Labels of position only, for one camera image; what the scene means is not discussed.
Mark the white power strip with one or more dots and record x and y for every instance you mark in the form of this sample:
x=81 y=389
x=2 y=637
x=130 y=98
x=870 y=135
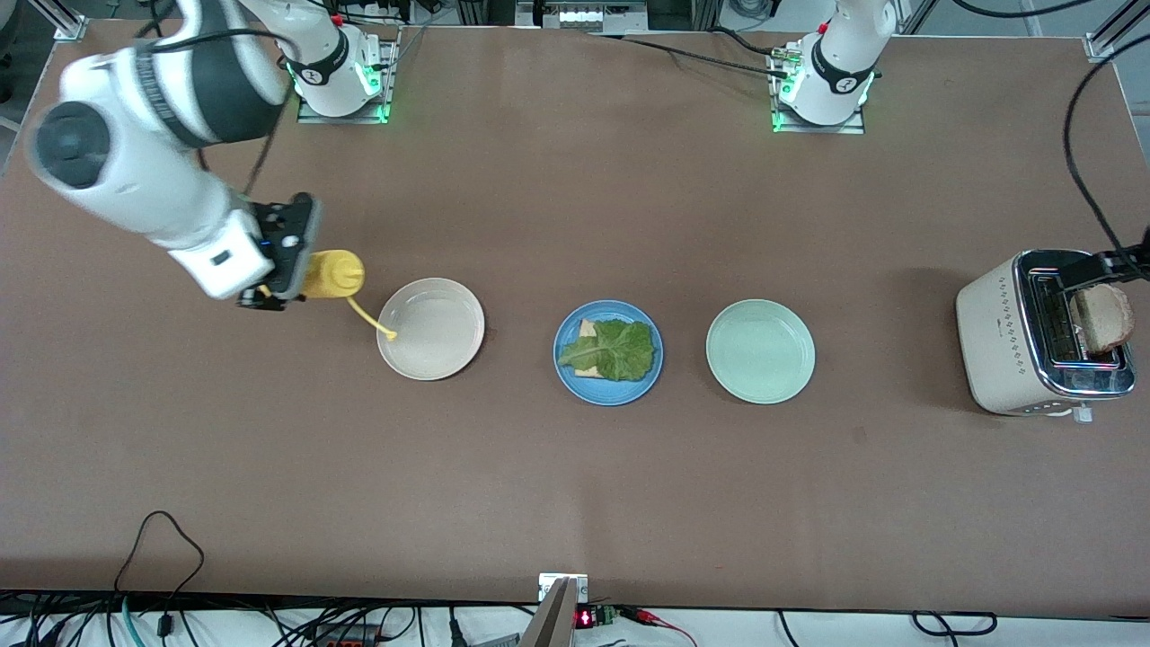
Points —
x=588 y=16

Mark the grey metal camera mount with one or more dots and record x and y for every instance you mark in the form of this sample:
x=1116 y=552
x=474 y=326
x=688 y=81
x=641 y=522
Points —
x=557 y=620

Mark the toasted bread slice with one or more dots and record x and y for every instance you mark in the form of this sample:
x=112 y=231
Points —
x=588 y=329
x=1105 y=319

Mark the yellow mustard squeeze bottle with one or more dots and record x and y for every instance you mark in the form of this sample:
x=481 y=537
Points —
x=337 y=274

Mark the cream two-slot toaster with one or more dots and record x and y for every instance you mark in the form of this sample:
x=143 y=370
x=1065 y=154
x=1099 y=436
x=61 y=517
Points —
x=997 y=359

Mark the red LED display module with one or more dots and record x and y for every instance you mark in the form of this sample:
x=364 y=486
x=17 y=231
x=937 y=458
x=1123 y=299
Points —
x=586 y=618

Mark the aluminium frame corner bracket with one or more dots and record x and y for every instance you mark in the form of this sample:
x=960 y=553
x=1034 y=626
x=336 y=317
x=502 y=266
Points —
x=1101 y=47
x=70 y=30

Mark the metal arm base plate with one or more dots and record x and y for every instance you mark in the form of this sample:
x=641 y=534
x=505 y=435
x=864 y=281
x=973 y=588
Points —
x=809 y=129
x=310 y=114

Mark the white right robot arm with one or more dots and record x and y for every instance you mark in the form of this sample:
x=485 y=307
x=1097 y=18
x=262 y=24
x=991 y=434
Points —
x=135 y=180

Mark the green lettuce leaf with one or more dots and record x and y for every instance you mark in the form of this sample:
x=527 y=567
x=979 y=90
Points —
x=620 y=350

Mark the beige round plate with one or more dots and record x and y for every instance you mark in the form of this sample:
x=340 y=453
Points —
x=440 y=329

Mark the blue round plate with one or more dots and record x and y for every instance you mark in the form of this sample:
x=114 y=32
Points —
x=611 y=394

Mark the pale green round plate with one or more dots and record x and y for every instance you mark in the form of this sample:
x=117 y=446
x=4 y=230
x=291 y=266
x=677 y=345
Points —
x=760 y=351

